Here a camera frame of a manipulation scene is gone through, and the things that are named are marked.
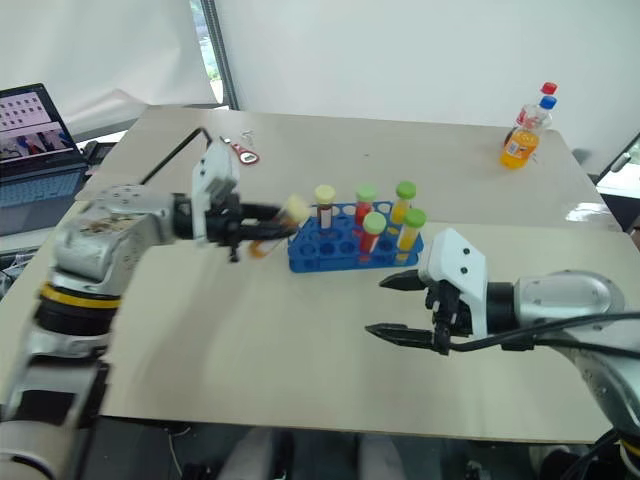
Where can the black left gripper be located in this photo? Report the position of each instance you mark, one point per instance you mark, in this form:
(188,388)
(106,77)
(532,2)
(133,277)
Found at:
(221,226)

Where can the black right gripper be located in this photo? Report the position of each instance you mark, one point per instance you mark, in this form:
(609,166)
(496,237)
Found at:
(447,312)

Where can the yellow-capped orange liquid test tube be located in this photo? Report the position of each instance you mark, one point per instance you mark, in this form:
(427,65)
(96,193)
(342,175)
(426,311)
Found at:
(296,208)

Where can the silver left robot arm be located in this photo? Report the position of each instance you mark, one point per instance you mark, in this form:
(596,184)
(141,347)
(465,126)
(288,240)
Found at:
(95,240)

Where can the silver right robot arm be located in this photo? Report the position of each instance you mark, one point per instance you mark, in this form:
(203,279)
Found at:
(565,305)

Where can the yellow-capped dark red test tube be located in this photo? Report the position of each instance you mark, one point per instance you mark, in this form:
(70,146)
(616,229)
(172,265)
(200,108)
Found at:
(325,205)

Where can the blue test tube rack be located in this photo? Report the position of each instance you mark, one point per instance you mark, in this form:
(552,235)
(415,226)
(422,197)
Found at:
(330,247)

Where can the green-capped yellow liquid test tube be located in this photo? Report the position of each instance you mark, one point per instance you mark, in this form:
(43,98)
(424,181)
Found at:
(403,197)
(412,230)

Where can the green-capped red liquid test tube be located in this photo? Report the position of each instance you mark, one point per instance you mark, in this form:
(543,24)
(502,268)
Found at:
(372,231)
(365,200)

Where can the red and white digital timer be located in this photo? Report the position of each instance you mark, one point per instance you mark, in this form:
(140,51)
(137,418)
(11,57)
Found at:
(246,154)

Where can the small white clip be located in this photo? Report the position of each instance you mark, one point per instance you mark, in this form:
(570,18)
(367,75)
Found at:
(249,136)

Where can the black desk device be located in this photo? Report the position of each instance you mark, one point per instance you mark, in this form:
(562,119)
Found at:
(97,151)

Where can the blue-capped orange soda bottle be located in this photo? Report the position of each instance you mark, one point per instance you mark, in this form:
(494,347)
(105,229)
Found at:
(522,145)

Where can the open laptop computer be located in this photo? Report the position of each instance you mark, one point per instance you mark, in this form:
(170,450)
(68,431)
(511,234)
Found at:
(35,160)

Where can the dark side table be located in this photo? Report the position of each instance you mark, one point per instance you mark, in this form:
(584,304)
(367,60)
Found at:
(622,185)

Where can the red-capped clear bottle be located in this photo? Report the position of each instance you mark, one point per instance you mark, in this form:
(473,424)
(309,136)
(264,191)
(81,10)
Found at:
(547,90)

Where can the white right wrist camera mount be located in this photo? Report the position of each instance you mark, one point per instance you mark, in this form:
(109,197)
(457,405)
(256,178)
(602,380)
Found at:
(460,265)

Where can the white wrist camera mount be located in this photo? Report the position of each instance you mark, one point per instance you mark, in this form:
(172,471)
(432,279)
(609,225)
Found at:
(460,265)
(212,167)

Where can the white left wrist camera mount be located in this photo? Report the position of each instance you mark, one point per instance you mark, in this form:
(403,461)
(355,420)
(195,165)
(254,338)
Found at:
(212,167)

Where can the grey window frame post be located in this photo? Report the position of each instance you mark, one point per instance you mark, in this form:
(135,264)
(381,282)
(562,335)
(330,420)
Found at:
(222,50)

